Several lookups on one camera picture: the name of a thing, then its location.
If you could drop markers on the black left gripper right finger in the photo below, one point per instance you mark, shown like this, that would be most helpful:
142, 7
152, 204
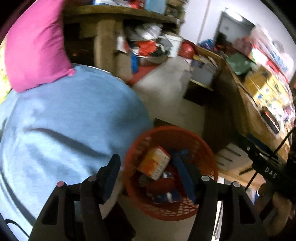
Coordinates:
222, 208

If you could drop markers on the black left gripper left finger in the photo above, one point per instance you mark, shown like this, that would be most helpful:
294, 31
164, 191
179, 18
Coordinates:
72, 212

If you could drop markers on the red white medicine box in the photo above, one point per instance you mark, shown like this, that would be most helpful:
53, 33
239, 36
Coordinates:
154, 163

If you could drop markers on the orange plastic trash basket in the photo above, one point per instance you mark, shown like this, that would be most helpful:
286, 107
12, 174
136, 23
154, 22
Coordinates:
167, 199

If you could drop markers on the person right hand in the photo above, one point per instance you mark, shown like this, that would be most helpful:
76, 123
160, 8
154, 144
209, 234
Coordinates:
280, 223

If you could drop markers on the black red device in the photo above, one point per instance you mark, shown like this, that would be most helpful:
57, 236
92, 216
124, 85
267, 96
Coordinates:
270, 119

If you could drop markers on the wooden side table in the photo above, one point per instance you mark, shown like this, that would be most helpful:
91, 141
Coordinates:
238, 120

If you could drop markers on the yellow cardboard box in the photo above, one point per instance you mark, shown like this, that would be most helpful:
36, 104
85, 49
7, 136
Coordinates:
266, 90

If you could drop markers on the blue bed blanket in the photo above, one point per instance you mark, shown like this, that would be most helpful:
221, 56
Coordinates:
63, 131

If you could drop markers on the green clover quilt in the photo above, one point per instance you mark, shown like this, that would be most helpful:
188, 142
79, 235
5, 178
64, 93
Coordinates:
5, 86

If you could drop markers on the magenta pillow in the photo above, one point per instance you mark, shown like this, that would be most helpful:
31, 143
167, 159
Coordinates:
35, 52

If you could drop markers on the metal basin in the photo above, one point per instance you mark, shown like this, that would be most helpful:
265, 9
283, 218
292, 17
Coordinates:
147, 61

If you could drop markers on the white plastic bucket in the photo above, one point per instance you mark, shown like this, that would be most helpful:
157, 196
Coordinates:
176, 42

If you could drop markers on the wooden storage shelf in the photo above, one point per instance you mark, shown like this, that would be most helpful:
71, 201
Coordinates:
91, 34

